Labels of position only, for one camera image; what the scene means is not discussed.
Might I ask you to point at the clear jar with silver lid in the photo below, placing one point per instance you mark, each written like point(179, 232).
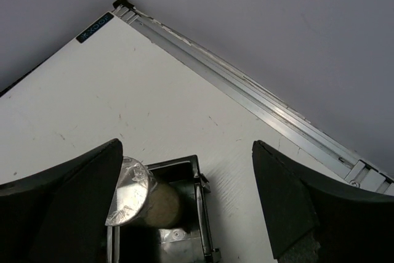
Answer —
point(142, 199)

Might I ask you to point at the aluminium rail right edge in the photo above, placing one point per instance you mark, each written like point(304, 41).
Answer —
point(343, 162)

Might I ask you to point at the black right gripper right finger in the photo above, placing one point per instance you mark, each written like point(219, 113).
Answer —
point(311, 217)

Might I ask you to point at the black logo sticker right corner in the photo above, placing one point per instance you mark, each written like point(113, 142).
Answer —
point(93, 28)

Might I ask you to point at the black compartment tray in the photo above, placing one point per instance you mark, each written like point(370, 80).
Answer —
point(190, 240)

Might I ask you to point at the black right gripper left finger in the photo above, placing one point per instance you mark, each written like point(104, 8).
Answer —
point(59, 214)

